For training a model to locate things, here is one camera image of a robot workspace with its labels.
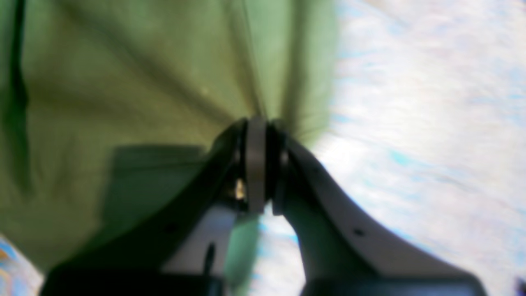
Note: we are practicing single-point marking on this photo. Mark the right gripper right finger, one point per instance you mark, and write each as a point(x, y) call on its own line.
point(345, 251)

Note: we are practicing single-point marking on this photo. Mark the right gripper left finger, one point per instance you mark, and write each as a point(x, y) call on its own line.
point(168, 215)

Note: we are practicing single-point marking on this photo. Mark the green t-shirt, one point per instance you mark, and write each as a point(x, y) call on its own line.
point(107, 106)

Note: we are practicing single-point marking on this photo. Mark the patterned tablecloth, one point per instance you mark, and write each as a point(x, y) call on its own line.
point(426, 132)

